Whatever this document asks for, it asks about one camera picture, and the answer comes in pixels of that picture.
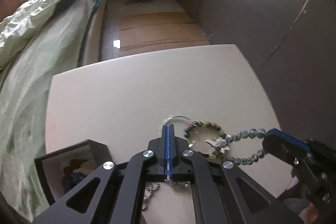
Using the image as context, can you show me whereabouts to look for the grey blue bead bracelet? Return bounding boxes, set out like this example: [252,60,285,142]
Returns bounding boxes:
[221,128,268,166]

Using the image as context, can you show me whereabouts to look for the silver ball chain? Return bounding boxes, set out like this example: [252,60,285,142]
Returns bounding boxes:
[141,178,190,212]

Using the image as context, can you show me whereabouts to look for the green black bead bracelet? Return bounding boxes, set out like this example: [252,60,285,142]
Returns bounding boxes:
[184,121,231,160]

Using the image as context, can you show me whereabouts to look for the silver ring bangle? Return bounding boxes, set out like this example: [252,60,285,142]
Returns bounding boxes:
[161,115,194,128]

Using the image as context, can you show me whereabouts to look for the black jewelry box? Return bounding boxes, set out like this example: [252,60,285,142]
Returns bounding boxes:
[34,140,112,205]

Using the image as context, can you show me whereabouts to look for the flattened cardboard sheets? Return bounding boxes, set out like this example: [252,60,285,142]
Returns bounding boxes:
[120,11,209,51]

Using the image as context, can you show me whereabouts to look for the green bed sheet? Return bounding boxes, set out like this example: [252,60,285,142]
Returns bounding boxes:
[1,0,96,221]

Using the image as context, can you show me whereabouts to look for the light green duvet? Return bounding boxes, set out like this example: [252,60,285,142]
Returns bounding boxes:
[0,0,103,70]

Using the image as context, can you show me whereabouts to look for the black garment on bed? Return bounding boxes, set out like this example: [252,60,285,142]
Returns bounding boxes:
[55,0,77,13]

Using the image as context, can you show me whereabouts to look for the beige bed frame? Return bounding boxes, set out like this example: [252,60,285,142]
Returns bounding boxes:
[77,0,106,67]

